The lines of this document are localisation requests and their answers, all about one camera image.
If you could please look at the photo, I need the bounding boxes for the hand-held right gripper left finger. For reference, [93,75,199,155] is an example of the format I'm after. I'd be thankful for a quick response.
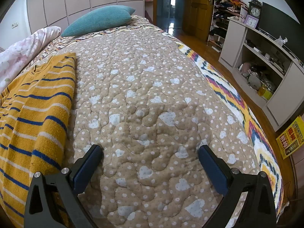
[24,144,104,228]

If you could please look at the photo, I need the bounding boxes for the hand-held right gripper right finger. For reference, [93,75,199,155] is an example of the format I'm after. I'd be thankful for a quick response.
[198,144,277,228]

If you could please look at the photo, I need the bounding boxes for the yellow striped sweater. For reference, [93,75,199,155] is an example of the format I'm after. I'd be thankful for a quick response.
[0,52,78,228]

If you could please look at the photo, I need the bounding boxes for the colourful zigzag patterned blanket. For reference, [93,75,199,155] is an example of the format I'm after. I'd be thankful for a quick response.
[28,15,285,219]

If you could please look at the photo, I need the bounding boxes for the yellow printed box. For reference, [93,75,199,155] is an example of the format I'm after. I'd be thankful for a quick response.
[275,115,304,160]

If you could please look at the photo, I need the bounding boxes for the beige heart quilted bedspread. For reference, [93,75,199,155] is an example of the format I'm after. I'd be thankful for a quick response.
[31,24,264,228]

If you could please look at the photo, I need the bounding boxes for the yellow bottle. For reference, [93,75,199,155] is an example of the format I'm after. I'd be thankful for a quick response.
[258,84,273,100]

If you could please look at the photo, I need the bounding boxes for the white television cabinet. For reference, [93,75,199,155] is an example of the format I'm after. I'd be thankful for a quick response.
[218,17,304,131]

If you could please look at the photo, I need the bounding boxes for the pink floral duvet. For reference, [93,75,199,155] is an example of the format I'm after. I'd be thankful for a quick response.
[0,26,62,93]

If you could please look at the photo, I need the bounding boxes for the white shoe rack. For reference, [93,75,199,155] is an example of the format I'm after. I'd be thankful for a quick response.
[207,0,245,53]

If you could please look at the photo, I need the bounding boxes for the teal pillow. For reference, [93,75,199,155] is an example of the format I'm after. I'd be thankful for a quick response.
[60,5,136,37]

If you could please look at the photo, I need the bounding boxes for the purple square clock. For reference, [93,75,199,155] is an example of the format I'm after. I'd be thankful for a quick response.
[244,14,259,29]

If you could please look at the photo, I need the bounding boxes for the yellow wooden door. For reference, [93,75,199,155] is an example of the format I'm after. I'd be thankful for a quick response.
[183,0,215,42]

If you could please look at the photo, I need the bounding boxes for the black flat television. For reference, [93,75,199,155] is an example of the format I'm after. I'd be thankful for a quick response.
[258,2,304,60]

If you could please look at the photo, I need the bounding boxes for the dark ornate clock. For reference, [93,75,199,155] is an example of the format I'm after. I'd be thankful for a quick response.
[248,0,263,19]

